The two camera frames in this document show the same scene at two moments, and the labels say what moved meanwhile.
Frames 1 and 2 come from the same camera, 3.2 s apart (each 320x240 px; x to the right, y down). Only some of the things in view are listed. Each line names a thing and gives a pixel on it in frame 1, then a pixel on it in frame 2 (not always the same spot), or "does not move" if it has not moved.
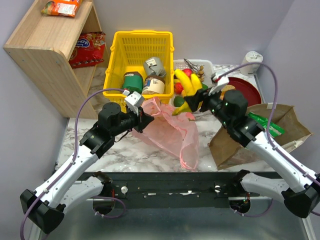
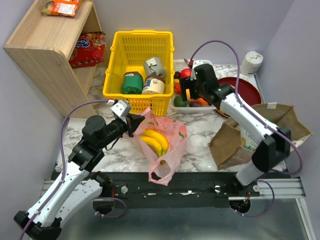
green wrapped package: x=133 y=82 does not move
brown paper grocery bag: x=229 y=153 does not move
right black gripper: x=202 y=102 → x=186 y=87
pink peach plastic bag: x=175 y=134 → x=162 y=142
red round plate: x=253 y=95 does not move
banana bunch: x=191 y=85 → x=157 y=141
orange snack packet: x=67 y=8 does not move
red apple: x=188 y=71 does not move
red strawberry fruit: x=178 y=88 does not move
